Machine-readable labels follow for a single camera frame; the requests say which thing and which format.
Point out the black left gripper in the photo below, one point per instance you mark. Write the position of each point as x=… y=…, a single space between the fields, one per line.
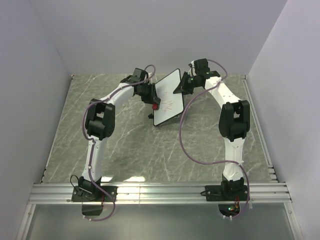
x=153 y=98

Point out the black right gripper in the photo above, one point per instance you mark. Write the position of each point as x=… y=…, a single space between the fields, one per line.
x=182 y=87

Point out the red and black whiteboard eraser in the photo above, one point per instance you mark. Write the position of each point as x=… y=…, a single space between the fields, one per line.
x=155 y=107

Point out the small black-framed whiteboard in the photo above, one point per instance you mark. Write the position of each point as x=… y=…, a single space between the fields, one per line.
x=170 y=103

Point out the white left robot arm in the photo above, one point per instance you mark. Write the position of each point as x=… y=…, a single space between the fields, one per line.
x=99 y=122

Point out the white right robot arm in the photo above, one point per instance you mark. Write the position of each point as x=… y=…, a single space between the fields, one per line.
x=234 y=120

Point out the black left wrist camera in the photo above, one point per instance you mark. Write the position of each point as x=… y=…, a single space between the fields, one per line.
x=139 y=75

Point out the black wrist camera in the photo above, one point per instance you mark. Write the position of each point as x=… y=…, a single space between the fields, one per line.
x=200 y=66
x=139 y=75

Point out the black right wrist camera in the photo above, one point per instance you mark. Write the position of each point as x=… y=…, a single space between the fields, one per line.
x=200 y=66

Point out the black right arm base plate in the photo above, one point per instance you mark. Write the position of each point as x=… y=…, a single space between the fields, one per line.
x=218 y=193

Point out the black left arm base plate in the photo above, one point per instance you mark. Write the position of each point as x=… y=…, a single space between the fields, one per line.
x=81 y=196

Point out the aluminium side rail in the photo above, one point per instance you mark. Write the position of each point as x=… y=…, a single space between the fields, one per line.
x=270 y=167

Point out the aluminium extrusion rail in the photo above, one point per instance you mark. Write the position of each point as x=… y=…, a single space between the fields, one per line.
x=171 y=193

